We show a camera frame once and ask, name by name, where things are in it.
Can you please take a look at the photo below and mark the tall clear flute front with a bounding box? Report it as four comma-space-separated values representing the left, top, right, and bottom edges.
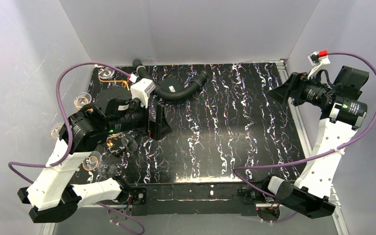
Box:
121, 134, 138, 152

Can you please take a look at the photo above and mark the tall clear flute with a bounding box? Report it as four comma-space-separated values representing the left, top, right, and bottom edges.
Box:
121, 134, 138, 152
98, 66, 115, 82

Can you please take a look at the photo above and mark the clear stemmed wine glass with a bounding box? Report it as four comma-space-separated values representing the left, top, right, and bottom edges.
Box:
82, 151, 118, 178

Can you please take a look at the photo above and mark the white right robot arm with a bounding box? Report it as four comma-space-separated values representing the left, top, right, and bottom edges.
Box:
267, 67, 369, 219

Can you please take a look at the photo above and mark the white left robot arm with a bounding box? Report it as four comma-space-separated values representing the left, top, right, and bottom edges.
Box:
18, 84, 172, 223

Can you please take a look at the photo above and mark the black marble rack base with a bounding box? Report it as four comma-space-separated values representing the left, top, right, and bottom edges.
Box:
102, 131, 153, 158

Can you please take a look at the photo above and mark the black box with label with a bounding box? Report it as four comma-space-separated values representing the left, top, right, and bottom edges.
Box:
158, 77, 183, 97

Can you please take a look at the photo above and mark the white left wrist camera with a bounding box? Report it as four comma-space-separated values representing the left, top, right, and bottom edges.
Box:
129, 74, 156, 108

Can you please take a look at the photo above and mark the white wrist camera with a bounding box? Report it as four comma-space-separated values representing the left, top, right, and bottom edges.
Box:
129, 74, 156, 108
307, 50, 330, 79

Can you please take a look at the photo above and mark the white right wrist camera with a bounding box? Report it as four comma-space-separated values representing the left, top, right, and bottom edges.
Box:
307, 50, 330, 79

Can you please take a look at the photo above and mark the gold wire glass rack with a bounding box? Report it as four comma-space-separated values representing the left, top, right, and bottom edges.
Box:
51, 69, 134, 172

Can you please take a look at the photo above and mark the black corrugated hose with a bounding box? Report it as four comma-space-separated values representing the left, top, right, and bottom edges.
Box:
132, 59, 210, 102

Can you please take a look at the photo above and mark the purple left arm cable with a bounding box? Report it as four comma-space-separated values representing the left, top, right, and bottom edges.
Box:
7, 62, 146, 235

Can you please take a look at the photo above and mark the black front mounting rail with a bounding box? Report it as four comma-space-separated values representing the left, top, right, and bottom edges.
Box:
130, 182, 274, 216

